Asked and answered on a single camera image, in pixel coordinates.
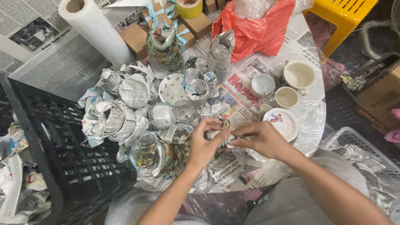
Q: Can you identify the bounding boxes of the person's left hand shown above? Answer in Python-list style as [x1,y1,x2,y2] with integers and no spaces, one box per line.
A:
[187,117,234,172]

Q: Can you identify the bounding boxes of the person's right hand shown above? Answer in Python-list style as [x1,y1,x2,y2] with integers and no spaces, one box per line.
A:
[230,121,296,162]

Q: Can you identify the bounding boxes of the small newspaper-wrapped bundle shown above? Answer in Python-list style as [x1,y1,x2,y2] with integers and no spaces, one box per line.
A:
[204,118,250,150]

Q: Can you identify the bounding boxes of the white saucer with red print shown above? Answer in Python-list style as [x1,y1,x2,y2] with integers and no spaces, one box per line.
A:
[262,108,300,144]

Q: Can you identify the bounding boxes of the pale green ceramic cup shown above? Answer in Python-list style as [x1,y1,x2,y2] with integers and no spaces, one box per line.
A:
[258,103,274,122]

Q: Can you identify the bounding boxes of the clear drinking glass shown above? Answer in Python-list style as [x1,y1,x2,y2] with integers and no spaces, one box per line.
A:
[173,100,196,124]

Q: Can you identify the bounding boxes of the small cream ceramic cup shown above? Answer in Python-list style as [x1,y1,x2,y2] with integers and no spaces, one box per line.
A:
[270,86,299,109]

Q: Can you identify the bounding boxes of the glass half wrapped in newspaper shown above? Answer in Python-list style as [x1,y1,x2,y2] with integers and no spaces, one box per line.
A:
[130,133,166,171]

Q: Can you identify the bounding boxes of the newspaper with red headline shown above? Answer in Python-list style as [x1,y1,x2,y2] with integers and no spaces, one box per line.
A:
[216,72,269,129]

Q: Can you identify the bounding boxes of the white cup with bluish inside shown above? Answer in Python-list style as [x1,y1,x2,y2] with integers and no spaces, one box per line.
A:
[250,73,276,98]

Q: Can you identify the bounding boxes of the person's grey shorts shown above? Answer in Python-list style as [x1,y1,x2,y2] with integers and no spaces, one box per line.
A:
[105,148,371,225]

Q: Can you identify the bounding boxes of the white plate with coloured dots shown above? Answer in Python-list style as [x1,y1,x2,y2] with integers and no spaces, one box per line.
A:
[158,73,189,105]

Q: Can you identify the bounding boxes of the large white ceramic cup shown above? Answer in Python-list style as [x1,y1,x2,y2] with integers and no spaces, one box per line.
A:
[282,60,317,96]

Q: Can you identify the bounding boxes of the heap of newspaper-wrapped items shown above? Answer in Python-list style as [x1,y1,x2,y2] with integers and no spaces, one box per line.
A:
[77,61,233,192]

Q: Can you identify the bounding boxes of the tall bottle in grey newspaper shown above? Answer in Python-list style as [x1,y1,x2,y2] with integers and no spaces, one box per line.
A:
[207,29,236,85]

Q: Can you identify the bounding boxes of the pink patterned mat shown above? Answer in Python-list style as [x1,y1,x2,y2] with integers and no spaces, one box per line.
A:
[321,59,348,92]

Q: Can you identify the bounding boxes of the tall bottle in colourful newspaper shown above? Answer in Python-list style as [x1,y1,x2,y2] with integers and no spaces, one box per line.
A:
[146,26,185,73]

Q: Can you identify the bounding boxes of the white plastic basket with paper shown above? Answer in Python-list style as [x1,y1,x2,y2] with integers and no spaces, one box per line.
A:
[318,126,400,223]

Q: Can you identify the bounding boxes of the red plastic bag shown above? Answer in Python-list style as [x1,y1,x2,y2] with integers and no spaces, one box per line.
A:
[211,0,296,64]

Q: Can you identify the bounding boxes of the brown cardboard box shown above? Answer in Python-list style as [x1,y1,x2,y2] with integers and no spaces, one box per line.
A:
[356,64,400,133]

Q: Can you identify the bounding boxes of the pink slippers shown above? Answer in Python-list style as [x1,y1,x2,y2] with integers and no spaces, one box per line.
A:
[384,108,400,144]

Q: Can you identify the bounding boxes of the pile of brown gift boxes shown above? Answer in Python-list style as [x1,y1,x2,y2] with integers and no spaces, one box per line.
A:
[120,0,227,60]

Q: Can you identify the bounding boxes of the crumpled clear plastic bag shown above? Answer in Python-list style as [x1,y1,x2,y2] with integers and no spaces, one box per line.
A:
[233,0,279,20]

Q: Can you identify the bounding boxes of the yellow tape roll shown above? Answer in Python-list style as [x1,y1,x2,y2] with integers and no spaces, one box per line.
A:
[176,0,204,19]

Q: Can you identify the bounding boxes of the black plastic crate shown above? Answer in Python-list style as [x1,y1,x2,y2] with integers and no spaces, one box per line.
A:
[0,72,139,225]

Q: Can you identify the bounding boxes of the yellow plastic stool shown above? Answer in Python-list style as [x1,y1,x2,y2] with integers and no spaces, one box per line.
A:
[302,0,379,59]

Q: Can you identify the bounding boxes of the electric fan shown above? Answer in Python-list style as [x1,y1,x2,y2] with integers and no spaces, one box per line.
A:
[359,0,400,61]

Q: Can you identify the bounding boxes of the white plastic film roll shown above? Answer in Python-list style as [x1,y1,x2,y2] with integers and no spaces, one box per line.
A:
[58,0,136,68]

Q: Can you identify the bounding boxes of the spread newspaper sheets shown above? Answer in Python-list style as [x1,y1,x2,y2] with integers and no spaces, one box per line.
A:
[0,0,150,102]

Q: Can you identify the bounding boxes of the heap of crumpled newspaper scraps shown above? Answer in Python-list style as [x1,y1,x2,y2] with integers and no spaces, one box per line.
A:
[0,120,53,225]

